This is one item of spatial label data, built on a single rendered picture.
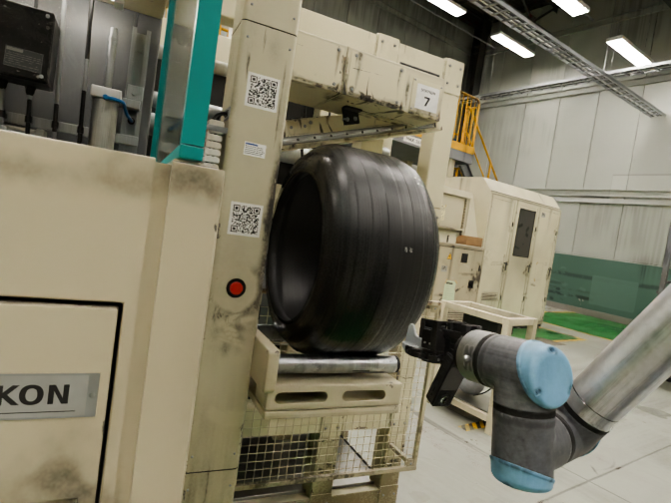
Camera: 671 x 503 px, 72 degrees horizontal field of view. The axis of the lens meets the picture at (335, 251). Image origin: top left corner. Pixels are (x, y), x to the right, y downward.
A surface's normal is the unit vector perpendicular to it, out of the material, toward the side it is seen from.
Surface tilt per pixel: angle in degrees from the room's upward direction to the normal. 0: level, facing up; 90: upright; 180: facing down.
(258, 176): 90
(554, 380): 78
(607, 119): 90
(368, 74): 90
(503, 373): 92
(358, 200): 63
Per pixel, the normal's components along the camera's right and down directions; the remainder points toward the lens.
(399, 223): 0.44, -0.22
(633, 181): -0.81, -0.08
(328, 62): 0.42, 0.11
